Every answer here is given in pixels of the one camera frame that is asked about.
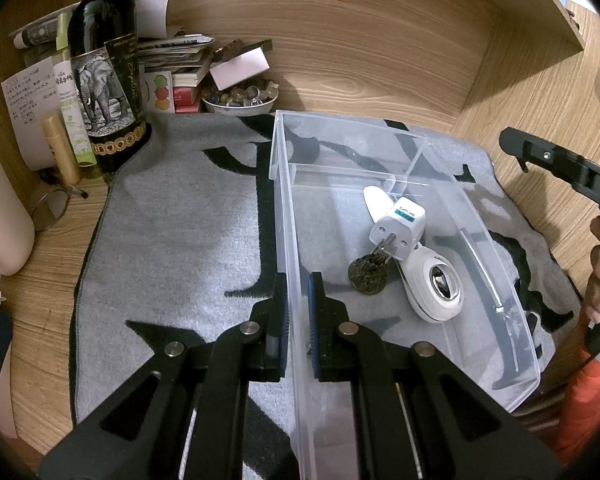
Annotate pale pink card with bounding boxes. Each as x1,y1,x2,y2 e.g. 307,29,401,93
209,46,272,90

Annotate wire rim glasses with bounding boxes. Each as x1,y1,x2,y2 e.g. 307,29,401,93
32,191,71,233

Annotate white bowl of stones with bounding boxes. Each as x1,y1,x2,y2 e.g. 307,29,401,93
201,80,280,117

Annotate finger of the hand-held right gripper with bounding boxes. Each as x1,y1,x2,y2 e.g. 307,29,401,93
499,127,600,196

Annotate slim green label bottle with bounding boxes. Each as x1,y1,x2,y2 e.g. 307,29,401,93
52,12,101,178

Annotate white plug adapter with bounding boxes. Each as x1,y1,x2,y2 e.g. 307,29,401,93
369,199,427,266

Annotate rolled newspaper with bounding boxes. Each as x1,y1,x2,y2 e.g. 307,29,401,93
9,2,81,51

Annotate stack of books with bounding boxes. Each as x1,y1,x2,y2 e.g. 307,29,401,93
140,35,216,113

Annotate white paper sheet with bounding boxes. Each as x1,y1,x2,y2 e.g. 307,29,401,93
130,0,171,41

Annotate yellow tube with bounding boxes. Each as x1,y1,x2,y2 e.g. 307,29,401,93
41,112,83,186

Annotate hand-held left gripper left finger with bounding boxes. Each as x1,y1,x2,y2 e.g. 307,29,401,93
37,272,293,480

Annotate clear plastic bin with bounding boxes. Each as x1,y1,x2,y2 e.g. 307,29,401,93
269,109,542,480

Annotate white handwritten paper note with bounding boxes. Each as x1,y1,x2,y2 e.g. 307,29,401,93
1,56,63,171

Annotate dark wine bottle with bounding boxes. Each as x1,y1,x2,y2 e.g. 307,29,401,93
67,0,153,176

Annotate pink tumbler with handle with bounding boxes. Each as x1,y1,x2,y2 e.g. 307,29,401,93
0,127,36,277

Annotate dark round pinecone ornament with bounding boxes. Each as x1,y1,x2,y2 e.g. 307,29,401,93
347,254,388,293

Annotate grey printed mat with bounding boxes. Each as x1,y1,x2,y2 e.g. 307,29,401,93
70,110,583,480

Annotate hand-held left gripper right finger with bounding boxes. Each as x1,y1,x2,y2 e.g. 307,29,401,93
307,272,563,480

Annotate white card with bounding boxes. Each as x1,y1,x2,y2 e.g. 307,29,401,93
0,310,20,441

